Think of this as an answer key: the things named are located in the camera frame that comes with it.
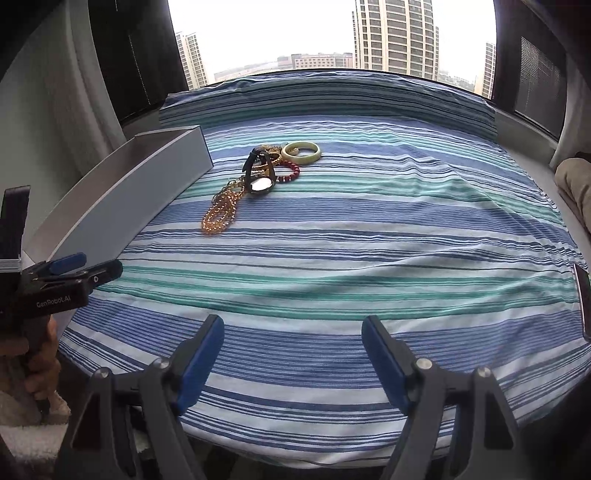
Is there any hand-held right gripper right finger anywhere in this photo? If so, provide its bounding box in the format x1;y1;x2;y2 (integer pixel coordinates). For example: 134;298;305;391
361;315;539;480

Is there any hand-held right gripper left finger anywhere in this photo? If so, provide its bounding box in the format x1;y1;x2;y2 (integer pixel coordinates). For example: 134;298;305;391
58;314;225;480

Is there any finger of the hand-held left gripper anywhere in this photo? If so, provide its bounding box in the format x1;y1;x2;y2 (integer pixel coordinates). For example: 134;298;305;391
69;259;123;292
28;252;88;283

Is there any grey rectangular box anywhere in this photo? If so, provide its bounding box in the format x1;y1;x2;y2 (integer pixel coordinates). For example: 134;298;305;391
22;124;214;274

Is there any amber bead necklace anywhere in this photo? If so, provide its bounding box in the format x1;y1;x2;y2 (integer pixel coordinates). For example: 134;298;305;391
200;173;250;235

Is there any black wrist watch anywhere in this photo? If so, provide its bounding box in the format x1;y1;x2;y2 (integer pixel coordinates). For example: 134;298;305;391
243;148;278;197

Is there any red bead bracelet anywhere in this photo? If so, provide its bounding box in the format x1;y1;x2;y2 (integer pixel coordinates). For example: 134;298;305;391
272;160;301;184

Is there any pale green jade bangle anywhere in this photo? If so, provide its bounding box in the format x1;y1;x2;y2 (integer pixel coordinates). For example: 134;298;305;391
281;141;321;164

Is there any person's left forearm white sleeve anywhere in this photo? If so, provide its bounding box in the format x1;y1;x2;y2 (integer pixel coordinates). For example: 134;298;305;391
0;390;72;467

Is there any person's left hand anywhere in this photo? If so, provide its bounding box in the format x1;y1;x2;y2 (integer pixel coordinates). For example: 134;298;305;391
0;318;64;412

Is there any blue green striped bed sheet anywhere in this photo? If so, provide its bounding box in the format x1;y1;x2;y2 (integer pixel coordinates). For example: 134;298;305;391
58;69;588;463

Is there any white curtain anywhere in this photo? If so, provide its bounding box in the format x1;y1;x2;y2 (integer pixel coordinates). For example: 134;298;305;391
549;0;591;163
62;0;131;155

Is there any dark window blind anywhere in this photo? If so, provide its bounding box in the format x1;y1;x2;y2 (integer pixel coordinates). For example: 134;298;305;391
491;0;570;140
88;0;191;126

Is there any beige cloth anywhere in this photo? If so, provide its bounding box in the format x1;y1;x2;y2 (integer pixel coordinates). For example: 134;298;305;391
554;157;591;223

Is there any striped long pillow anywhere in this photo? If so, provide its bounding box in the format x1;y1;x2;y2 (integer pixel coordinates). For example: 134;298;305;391
159;69;498;140

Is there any window pane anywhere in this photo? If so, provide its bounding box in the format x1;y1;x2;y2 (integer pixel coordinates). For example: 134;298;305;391
166;0;498;100

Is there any tall high-rise building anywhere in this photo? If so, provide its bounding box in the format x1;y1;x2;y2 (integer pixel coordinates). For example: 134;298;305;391
353;0;440;80

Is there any gold shell bracelet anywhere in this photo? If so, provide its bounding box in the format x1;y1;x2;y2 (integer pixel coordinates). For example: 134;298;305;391
252;143;284;162

